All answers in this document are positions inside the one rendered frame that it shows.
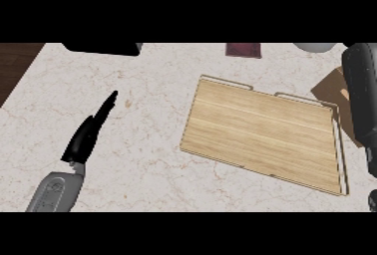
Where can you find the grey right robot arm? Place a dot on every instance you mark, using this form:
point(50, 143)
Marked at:
point(372, 201)

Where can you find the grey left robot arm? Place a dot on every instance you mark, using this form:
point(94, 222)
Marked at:
point(53, 192)

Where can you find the grey bowl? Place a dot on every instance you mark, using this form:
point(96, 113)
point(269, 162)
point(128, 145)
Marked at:
point(316, 47)

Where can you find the brown cardboard box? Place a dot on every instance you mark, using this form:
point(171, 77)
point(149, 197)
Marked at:
point(331, 89)

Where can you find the light wooden tray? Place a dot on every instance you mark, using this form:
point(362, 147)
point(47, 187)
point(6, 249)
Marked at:
point(264, 132)

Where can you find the black appliance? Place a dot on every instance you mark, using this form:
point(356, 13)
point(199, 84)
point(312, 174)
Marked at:
point(100, 48)

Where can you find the maroon box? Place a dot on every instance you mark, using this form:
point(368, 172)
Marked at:
point(242, 50)

